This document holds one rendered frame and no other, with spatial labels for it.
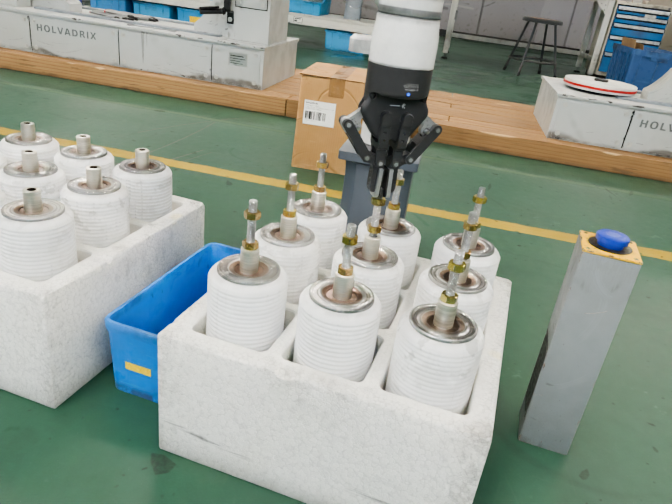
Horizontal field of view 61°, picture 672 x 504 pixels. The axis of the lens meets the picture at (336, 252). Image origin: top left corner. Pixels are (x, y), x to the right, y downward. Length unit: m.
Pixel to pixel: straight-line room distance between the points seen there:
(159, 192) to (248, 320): 0.39
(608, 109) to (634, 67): 2.40
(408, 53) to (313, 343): 0.33
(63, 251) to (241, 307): 0.29
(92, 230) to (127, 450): 0.32
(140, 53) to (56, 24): 0.42
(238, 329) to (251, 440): 0.14
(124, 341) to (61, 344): 0.08
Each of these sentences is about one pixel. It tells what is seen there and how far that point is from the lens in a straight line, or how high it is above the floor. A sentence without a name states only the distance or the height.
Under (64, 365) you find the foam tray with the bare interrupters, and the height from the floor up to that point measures 0.06.
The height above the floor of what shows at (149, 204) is 0.20.
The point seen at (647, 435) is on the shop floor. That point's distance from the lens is 1.05.
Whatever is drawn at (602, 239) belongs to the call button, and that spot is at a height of 0.32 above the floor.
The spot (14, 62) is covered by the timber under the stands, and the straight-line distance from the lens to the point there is 3.20.
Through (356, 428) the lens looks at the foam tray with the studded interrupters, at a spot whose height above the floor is 0.14.
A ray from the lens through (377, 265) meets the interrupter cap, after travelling 0.74.
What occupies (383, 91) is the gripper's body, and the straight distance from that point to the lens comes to 0.66.
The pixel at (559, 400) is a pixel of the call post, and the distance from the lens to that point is 0.88.
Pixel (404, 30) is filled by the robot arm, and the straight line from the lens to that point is 0.66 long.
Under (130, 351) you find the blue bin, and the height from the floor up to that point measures 0.08.
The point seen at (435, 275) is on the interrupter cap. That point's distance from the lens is 0.74.
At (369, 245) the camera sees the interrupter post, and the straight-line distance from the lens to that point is 0.75.
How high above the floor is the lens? 0.58
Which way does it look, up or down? 25 degrees down
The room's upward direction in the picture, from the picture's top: 8 degrees clockwise
